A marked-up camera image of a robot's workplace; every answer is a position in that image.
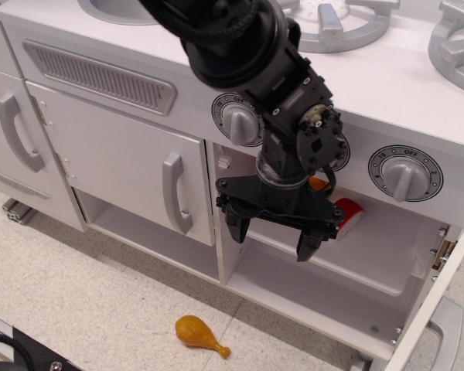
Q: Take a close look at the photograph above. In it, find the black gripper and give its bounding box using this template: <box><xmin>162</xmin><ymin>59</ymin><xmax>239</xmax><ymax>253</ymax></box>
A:
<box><xmin>215</xmin><ymin>175</ymin><xmax>344</xmax><ymax>262</ymax></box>

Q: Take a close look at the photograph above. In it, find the white toy oven door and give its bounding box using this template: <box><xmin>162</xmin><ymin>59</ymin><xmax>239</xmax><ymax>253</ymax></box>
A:
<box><xmin>383</xmin><ymin>226</ymin><xmax>464</xmax><ymax>370</ymax></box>

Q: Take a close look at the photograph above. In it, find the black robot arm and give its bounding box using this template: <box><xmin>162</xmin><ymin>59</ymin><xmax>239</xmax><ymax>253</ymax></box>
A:
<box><xmin>143</xmin><ymin>1</ymin><xmax>346</xmax><ymax>262</ymax></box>

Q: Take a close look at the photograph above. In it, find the grey middle oven knob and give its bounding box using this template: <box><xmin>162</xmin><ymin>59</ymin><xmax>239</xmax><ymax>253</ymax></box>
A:
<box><xmin>319</xmin><ymin>134</ymin><xmax>350</xmax><ymax>172</ymax></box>

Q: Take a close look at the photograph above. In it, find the grey oven knob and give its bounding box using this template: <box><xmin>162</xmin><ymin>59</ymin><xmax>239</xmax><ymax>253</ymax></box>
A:
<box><xmin>211</xmin><ymin>93</ymin><xmax>264</xmax><ymax>147</ymax></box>
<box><xmin>319</xmin><ymin>134</ymin><xmax>350</xmax><ymax>172</ymax></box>
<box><xmin>368</xmin><ymin>145</ymin><xmax>444</xmax><ymax>203</ymax></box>

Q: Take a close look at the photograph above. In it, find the grey left oven knob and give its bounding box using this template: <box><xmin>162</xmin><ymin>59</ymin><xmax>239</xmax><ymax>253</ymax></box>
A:
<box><xmin>211</xmin><ymin>93</ymin><xmax>264</xmax><ymax>147</ymax></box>

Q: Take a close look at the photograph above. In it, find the grey right oven knob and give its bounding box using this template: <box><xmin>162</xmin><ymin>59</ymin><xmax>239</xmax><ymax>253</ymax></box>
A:
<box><xmin>368</xmin><ymin>145</ymin><xmax>444</xmax><ymax>203</ymax></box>

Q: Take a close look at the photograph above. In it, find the red white toy sushi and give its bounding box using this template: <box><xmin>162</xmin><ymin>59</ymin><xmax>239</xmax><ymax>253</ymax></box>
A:
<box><xmin>335</xmin><ymin>198</ymin><xmax>364</xmax><ymax>240</ymax></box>

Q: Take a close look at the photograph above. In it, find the yellow toy chicken drumstick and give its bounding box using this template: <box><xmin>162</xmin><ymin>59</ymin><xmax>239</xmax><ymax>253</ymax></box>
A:
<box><xmin>175</xmin><ymin>315</ymin><xmax>231</xmax><ymax>359</ymax></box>

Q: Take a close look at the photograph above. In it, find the white cabinet door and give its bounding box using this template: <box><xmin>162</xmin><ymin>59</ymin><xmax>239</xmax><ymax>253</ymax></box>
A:
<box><xmin>26</xmin><ymin>82</ymin><xmax>214</xmax><ymax>246</ymax></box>

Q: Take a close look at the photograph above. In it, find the silver left stove burner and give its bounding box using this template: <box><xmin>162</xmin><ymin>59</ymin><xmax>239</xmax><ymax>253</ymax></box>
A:
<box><xmin>278</xmin><ymin>0</ymin><xmax>401</xmax><ymax>53</ymax></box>

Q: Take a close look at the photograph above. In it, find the silver stove burner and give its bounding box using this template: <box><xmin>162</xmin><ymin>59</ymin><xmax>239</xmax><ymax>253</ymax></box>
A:
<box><xmin>428</xmin><ymin>1</ymin><xmax>464</xmax><ymax>90</ymax></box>
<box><xmin>278</xmin><ymin>0</ymin><xmax>401</xmax><ymax>53</ymax></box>

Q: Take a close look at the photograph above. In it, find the grey vent grille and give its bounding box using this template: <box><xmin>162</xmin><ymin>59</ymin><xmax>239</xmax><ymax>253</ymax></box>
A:
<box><xmin>22</xmin><ymin>40</ymin><xmax>177</xmax><ymax>116</ymax></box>

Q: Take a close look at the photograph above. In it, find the white toy kitchen body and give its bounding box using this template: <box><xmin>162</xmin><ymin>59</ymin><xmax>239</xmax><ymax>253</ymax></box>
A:
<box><xmin>0</xmin><ymin>1</ymin><xmax>464</xmax><ymax>370</ymax></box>

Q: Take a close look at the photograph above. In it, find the silver right stove burner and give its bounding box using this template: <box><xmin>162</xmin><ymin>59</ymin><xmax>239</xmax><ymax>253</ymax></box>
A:
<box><xmin>428</xmin><ymin>1</ymin><xmax>464</xmax><ymax>90</ymax></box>

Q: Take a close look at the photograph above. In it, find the silver toy sink basin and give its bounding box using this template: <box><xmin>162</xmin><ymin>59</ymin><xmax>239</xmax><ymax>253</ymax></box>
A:
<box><xmin>77</xmin><ymin>0</ymin><xmax>158</xmax><ymax>26</ymax></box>

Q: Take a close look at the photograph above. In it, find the aluminium frame extrusion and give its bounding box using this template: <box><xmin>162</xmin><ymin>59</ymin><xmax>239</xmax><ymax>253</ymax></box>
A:
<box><xmin>2</xmin><ymin>198</ymin><xmax>37</xmax><ymax>226</ymax></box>

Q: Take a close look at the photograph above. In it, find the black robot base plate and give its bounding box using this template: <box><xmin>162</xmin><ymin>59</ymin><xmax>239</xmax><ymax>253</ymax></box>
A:
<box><xmin>0</xmin><ymin>328</ymin><xmax>81</xmax><ymax>371</ymax></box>

